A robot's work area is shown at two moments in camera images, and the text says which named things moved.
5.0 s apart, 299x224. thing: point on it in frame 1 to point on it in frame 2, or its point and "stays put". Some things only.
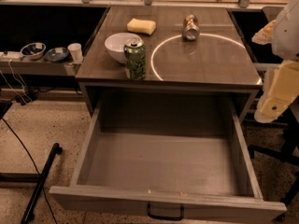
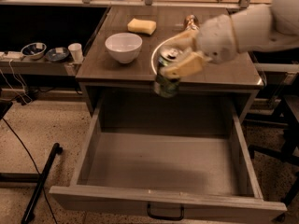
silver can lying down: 191,30 stays put
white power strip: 10,55 stays put
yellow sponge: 145,26 stays put
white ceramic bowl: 116,43 stays put
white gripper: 287,36 to 216,38
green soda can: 135,61 to 165,87
